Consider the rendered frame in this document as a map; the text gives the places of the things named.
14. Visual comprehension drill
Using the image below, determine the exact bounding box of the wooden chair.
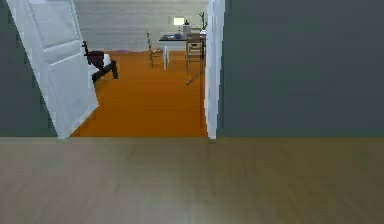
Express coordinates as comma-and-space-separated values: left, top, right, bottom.
145, 30, 164, 69
185, 32, 205, 76

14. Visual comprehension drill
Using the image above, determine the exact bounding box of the dark top white leg table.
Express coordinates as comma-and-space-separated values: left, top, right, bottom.
158, 33, 207, 71

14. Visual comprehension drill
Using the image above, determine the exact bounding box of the white table lamp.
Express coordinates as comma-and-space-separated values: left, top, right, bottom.
173, 17, 186, 35

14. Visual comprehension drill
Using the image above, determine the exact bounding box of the green house plant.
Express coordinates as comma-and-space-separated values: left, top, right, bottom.
198, 11, 208, 32

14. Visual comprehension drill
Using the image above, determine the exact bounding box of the white room door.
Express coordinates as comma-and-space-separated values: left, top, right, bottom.
5, 0, 100, 140

